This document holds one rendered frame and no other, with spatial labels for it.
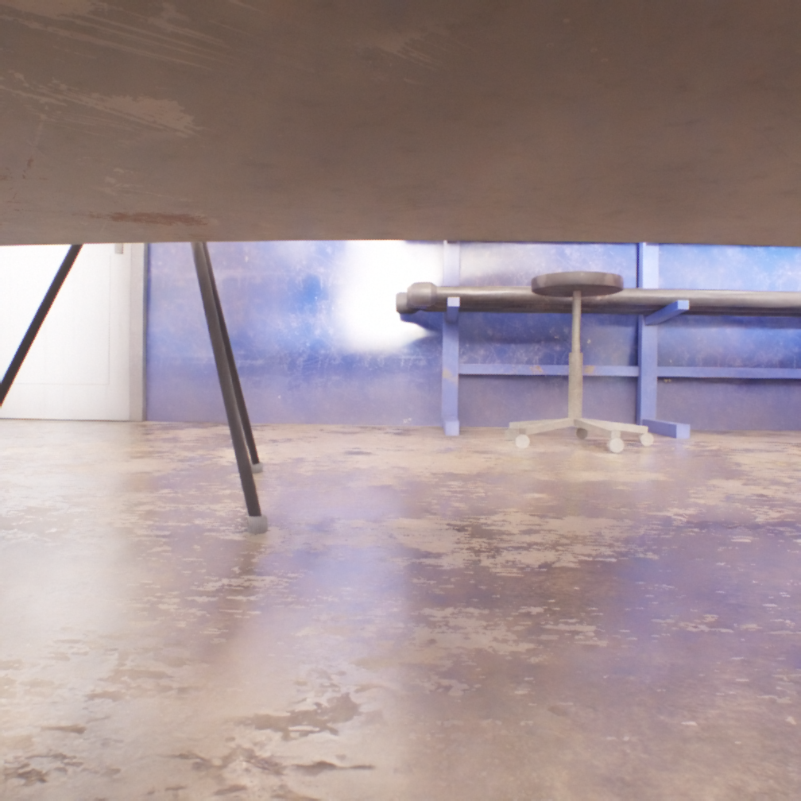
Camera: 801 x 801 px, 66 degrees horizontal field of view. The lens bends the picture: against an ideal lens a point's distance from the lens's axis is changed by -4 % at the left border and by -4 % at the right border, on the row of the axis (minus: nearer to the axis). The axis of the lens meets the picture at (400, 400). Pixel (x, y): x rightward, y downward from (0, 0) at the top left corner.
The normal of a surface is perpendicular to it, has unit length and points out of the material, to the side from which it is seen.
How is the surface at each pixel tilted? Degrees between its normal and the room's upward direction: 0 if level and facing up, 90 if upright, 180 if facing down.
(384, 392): 90
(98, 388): 90
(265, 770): 0
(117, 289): 90
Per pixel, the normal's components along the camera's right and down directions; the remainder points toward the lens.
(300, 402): -0.05, 0.03
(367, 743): 0.01, -1.00
